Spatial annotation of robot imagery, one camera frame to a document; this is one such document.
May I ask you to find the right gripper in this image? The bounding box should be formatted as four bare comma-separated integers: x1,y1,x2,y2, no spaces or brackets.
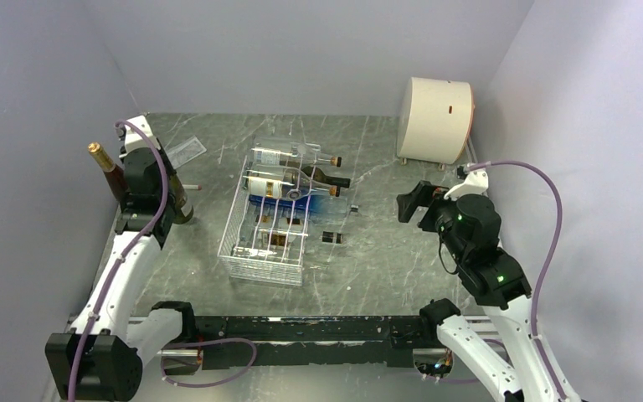
396,179,469,263

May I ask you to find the green wine bottle white label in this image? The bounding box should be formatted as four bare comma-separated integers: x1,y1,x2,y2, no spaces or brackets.
168,171,194,224

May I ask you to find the clear bottle blue emblem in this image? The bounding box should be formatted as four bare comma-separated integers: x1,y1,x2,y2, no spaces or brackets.
243,167,341,201

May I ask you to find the clear bottle cork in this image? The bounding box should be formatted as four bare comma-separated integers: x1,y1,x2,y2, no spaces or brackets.
251,146,342,168

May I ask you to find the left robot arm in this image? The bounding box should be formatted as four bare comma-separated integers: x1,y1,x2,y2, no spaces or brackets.
44,147,198,401

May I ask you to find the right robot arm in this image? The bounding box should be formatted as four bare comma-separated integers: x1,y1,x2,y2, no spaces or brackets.
396,181,581,401

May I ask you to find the amber bottle gold cap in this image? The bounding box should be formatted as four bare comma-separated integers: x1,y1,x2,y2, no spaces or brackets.
87,142,128,204

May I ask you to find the dark green wine bottle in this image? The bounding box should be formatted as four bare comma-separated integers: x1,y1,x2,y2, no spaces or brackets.
301,165,351,188

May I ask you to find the clear bottle black gold cap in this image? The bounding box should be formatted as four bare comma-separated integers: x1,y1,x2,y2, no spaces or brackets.
253,216,345,250

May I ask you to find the white red pen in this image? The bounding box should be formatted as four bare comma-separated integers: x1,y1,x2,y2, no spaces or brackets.
183,184,202,191

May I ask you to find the cream cylindrical appliance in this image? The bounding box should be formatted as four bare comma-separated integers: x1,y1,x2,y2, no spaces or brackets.
396,77,475,164

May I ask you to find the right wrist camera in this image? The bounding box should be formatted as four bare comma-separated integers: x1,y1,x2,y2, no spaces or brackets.
444,165,489,201

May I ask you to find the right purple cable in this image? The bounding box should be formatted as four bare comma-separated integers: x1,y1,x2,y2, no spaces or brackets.
466,160,569,402

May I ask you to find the white wire wine rack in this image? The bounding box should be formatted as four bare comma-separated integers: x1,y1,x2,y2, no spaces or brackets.
218,139,319,286

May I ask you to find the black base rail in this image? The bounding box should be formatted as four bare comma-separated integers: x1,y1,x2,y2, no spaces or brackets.
158,316,443,371

